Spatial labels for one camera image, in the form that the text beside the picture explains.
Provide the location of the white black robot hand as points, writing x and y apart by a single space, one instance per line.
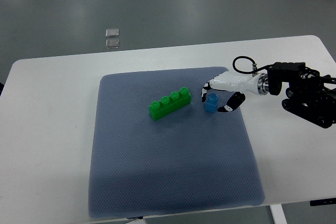
234 82

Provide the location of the small blue block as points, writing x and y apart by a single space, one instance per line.
211 103

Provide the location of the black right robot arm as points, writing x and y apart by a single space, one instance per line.
307 95

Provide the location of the long green block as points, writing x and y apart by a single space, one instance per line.
169 104

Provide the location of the blue-grey textured mat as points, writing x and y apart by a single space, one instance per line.
189 160

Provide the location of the upper metal floor plate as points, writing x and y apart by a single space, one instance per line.
112 32

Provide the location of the white table leg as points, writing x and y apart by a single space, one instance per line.
278 214

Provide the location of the black table control panel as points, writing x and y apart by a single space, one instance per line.
323 202

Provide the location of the black object at left edge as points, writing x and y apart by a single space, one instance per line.
1 88

